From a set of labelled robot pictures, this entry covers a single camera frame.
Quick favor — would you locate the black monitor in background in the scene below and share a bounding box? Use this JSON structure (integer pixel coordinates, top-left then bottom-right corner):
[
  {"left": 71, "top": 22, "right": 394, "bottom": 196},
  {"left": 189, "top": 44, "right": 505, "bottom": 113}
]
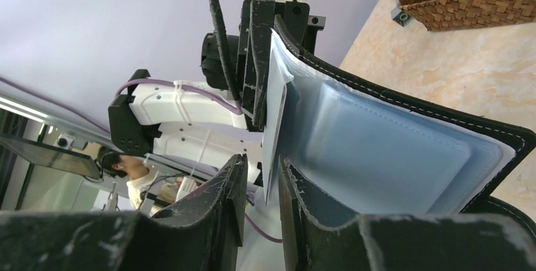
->
[{"left": 1, "top": 133, "right": 102, "bottom": 179}]

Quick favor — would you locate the person in background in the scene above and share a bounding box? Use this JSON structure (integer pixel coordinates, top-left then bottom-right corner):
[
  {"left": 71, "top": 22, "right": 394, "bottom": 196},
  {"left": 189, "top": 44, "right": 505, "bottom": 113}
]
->
[{"left": 95, "top": 146, "right": 178, "bottom": 215}]

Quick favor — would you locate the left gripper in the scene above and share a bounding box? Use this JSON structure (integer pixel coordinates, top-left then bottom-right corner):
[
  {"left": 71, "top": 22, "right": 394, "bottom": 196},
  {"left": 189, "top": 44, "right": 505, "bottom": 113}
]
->
[{"left": 236, "top": 0, "right": 326, "bottom": 132}]

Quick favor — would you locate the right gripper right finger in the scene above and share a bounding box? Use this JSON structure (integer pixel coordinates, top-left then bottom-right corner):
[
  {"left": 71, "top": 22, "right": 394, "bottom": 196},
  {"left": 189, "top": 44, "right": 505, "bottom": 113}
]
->
[{"left": 279, "top": 157, "right": 535, "bottom": 270}]

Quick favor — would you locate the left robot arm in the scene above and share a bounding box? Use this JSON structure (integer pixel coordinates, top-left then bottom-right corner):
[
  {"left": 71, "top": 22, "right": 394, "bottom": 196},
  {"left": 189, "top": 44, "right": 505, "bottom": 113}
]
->
[{"left": 108, "top": 0, "right": 326, "bottom": 183}]

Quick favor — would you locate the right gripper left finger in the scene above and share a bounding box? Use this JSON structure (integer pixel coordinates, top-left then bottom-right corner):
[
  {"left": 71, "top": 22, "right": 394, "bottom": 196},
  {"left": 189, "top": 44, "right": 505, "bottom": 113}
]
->
[{"left": 1, "top": 154, "right": 248, "bottom": 270}]

